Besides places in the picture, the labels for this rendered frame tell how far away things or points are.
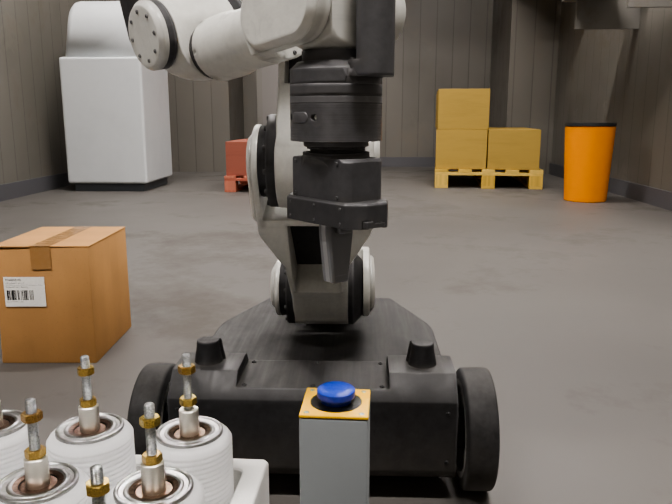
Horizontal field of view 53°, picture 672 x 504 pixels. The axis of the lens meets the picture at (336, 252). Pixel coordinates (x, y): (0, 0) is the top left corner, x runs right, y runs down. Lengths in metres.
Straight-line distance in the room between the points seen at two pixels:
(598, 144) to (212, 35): 4.52
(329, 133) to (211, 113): 7.15
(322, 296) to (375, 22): 0.70
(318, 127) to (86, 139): 5.36
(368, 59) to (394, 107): 7.90
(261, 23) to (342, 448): 0.42
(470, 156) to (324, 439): 5.36
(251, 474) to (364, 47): 0.52
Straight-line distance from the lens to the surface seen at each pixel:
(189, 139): 7.81
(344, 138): 0.61
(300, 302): 1.24
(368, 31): 0.60
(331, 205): 0.62
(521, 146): 5.99
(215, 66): 0.78
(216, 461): 0.79
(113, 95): 5.84
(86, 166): 5.95
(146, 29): 0.82
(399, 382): 1.07
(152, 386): 1.13
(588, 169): 5.16
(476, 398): 1.09
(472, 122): 5.97
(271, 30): 0.64
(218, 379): 1.09
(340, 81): 0.61
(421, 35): 8.58
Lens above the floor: 0.61
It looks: 11 degrees down
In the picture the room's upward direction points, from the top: straight up
